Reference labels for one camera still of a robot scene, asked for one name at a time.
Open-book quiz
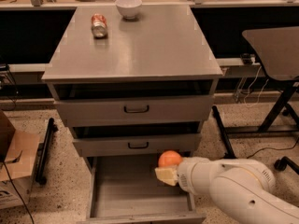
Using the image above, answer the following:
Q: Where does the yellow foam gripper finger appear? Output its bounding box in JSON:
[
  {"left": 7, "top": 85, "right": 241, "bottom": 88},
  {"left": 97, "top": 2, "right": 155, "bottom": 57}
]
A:
[{"left": 155, "top": 166, "right": 178, "bottom": 186}]

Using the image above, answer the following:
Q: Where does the orange fruit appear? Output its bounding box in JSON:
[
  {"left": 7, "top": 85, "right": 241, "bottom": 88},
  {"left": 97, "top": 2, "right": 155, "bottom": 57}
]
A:
[{"left": 158, "top": 150, "right": 183, "bottom": 167}]

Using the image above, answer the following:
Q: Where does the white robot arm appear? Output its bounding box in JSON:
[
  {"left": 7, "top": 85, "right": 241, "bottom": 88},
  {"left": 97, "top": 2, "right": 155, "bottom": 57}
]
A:
[{"left": 155, "top": 157, "right": 299, "bottom": 224}]

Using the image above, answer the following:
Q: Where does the grey middle drawer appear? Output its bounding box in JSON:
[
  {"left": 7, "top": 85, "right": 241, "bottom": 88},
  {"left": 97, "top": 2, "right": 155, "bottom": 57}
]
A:
[{"left": 73, "top": 133, "right": 201, "bottom": 157}]

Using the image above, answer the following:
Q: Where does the grey drawer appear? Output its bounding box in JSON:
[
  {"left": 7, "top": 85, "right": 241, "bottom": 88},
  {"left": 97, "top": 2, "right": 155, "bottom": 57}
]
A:
[
  {"left": 55, "top": 95, "right": 214, "bottom": 127},
  {"left": 73, "top": 133, "right": 201, "bottom": 157},
  {"left": 77, "top": 154, "right": 206, "bottom": 224}
]

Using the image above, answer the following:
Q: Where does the grey bottom drawer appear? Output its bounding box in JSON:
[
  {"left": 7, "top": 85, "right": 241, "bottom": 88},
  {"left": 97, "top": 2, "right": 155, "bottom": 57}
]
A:
[{"left": 77, "top": 154, "right": 206, "bottom": 224}]

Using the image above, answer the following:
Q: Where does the grey top drawer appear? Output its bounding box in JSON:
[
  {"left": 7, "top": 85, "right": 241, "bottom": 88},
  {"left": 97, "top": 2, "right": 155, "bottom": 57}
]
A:
[{"left": 55, "top": 95, "right": 214, "bottom": 127}]

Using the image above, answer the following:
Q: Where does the grey drawer cabinet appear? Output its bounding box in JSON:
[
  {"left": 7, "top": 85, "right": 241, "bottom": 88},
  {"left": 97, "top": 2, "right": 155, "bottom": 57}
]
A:
[{"left": 41, "top": 4, "right": 224, "bottom": 224}]

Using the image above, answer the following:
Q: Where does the black stand leg right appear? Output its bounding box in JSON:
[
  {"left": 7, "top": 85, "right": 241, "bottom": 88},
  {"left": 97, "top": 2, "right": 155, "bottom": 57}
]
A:
[{"left": 212, "top": 105, "right": 235, "bottom": 159}]

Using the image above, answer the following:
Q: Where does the black stand leg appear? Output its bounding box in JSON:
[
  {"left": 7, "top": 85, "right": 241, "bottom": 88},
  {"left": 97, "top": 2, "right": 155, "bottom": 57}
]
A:
[
  {"left": 212, "top": 105, "right": 235, "bottom": 159},
  {"left": 36, "top": 118, "right": 58, "bottom": 185}
]

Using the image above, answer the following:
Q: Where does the black office chair base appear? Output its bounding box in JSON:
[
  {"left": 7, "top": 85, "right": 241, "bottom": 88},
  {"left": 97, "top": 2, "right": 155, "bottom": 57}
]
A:
[{"left": 274, "top": 156, "right": 299, "bottom": 175}]

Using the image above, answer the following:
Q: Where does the black stand leg left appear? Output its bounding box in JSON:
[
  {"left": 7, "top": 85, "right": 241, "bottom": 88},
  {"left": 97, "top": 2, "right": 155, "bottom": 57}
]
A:
[{"left": 36, "top": 118, "right": 58, "bottom": 185}]

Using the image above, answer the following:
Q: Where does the cardboard box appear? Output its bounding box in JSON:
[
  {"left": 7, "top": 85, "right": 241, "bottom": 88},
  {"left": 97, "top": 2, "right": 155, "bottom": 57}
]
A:
[{"left": 0, "top": 111, "right": 39, "bottom": 209}]

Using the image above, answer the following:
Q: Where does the dark side table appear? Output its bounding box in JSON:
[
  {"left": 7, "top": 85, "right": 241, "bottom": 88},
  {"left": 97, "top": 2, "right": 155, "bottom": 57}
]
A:
[{"left": 225, "top": 26, "right": 299, "bottom": 134}]

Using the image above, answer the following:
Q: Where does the red soda can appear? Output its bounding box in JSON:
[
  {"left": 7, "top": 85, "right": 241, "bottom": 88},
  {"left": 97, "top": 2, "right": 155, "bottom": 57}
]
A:
[{"left": 92, "top": 14, "right": 107, "bottom": 38}]

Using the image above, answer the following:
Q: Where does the white ceramic bowl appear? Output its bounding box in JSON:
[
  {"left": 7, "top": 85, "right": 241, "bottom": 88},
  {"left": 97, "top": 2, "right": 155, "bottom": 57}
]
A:
[{"left": 115, "top": 0, "right": 142, "bottom": 20}]

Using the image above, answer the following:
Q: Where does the black floor cable right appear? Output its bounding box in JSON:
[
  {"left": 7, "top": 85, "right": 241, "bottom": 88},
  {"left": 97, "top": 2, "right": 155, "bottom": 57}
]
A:
[{"left": 246, "top": 137, "right": 299, "bottom": 160}]

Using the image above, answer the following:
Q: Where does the black cable left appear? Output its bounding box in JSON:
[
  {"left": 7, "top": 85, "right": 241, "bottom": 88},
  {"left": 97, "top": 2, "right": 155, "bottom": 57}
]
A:
[{"left": 1, "top": 161, "right": 36, "bottom": 224}]

